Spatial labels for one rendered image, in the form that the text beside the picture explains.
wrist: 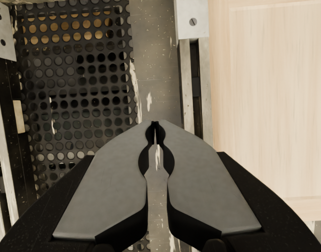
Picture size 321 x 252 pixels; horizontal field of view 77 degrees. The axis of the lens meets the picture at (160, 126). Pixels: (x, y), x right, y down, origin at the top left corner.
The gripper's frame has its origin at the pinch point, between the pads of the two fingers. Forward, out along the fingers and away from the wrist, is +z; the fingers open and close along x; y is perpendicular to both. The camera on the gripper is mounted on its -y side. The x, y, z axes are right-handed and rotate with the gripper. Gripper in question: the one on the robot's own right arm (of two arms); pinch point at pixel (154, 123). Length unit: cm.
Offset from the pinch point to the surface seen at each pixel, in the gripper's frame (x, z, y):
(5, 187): -33.5, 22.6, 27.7
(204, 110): 10.4, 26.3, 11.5
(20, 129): -32.2, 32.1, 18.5
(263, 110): 25.5, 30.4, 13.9
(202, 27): 9.9, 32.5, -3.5
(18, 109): -32.4, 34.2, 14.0
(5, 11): -33, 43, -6
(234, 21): 18.3, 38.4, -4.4
